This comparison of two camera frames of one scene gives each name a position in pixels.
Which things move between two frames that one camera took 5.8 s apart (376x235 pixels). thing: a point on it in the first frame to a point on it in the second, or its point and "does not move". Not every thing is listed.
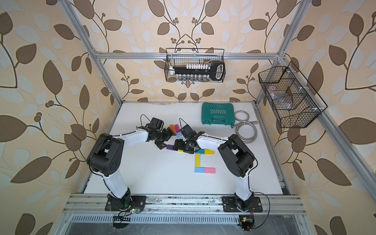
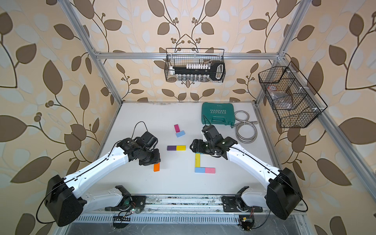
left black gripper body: x=164 y=136 to x=150 y=157
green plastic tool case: x=218 y=113 does not move
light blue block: x=199 y=170 does not move
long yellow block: x=197 y=160 does not move
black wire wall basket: x=293 y=103 does not move
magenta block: x=177 y=128 does not move
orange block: x=172 y=128 to x=156 y=167
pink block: x=212 y=170 does not move
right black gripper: x=178 y=145 to x=197 y=142
